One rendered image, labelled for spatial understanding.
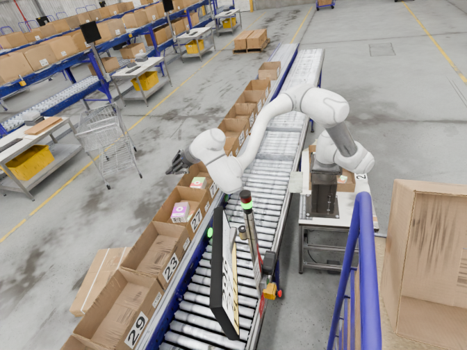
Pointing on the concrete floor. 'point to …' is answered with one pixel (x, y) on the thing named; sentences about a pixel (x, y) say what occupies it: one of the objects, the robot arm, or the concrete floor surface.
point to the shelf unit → (365, 289)
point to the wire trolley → (108, 141)
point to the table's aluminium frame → (320, 250)
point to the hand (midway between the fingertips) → (171, 171)
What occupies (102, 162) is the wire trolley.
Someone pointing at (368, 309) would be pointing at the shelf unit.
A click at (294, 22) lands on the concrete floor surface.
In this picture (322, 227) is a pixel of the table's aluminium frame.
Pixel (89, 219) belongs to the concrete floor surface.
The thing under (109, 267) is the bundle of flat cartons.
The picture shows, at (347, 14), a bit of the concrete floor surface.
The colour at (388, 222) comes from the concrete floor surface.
